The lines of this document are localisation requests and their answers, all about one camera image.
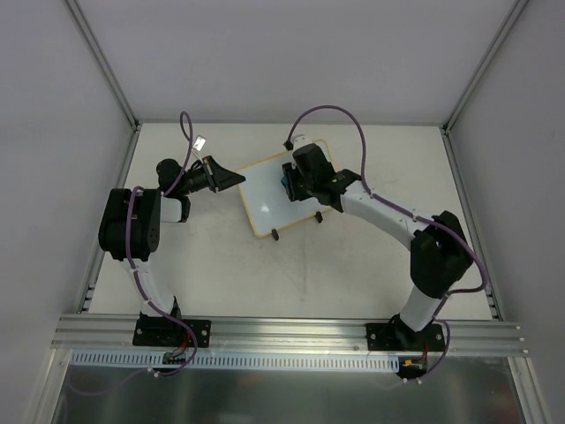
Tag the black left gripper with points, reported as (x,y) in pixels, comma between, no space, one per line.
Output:
(210,174)

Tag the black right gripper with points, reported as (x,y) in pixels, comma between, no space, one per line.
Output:
(294,182)

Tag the yellow framed whiteboard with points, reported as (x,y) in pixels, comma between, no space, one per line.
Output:
(265,200)

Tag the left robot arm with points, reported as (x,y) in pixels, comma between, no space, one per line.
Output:
(130,230)

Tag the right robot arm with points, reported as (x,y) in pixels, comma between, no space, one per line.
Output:
(436,243)

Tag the black left whiteboard foot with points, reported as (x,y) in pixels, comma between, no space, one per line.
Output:
(274,234)

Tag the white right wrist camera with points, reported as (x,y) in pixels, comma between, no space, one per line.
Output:
(296,141)

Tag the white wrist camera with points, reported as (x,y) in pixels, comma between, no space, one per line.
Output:
(296,141)
(198,145)

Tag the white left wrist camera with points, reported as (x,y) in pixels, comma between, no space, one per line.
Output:
(198,145)

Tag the left aluminium frame post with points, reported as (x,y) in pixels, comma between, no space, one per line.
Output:
(86,31)

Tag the aluminium frame post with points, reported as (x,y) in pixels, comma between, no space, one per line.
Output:
(486,61)
(86,31)

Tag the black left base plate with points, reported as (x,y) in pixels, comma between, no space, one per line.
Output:
(159,332)

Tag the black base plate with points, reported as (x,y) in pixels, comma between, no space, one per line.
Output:
(395,337)
(159,332)

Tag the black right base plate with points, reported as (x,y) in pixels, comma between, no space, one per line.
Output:
(395,337)

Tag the aluminium front rail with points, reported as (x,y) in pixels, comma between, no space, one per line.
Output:
(280,335)

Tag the white slotted cable duct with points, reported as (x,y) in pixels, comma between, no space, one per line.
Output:
(240,361)

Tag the right aluminium frame post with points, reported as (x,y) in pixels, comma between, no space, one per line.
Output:
(486,61)

